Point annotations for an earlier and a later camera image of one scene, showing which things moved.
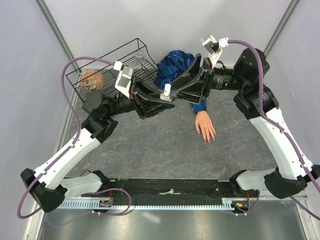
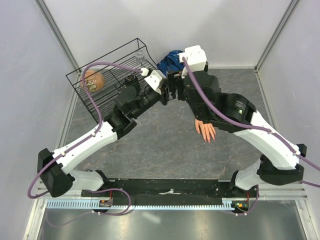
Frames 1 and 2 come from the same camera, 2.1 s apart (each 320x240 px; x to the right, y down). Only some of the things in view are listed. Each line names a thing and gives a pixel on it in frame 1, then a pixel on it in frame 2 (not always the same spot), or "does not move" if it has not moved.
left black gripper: [153, 107] -> [164, 95]
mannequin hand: [203, 119] does not move
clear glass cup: [139, 57] does not move
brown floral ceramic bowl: [91, 80] does not move
